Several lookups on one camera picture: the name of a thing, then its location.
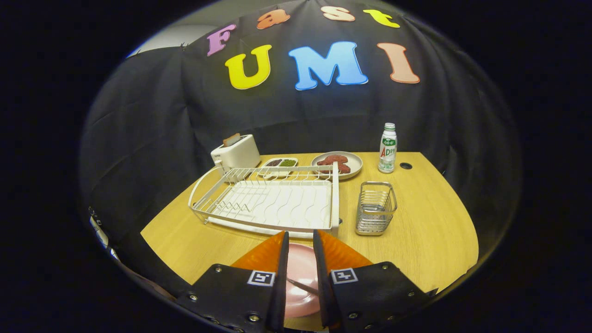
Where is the white wire dish rack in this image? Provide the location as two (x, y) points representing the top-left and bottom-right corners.
(188, 162), (341, 239)

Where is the pink plate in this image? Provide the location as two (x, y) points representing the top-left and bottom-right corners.
(283, 243), (322, 319)

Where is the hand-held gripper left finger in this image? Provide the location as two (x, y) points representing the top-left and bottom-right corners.
(176, 231), (290, 333)

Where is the metal wire basket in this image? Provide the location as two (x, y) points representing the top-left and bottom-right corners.
(355, 181), (398, 236)

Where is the white green drink bottle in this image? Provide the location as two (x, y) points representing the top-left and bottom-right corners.
(378, 123), (398, 174)

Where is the wooden handled spoon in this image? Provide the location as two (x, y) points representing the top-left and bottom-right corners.
(287, 277), (320, 296)

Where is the white toaster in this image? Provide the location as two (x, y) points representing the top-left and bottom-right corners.
(210, 134), (261, 174)

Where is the beige plate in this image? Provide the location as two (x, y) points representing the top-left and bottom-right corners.
(311, 151), (363, 180)

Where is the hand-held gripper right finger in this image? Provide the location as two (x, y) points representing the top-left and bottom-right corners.
(312, 229), (438, 331)

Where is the white divided seasoning dish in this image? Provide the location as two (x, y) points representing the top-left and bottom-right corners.
(260, 157), (299, 179)

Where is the black backdrop cloth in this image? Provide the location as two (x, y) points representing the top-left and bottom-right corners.
(79, 0), (523, 296)

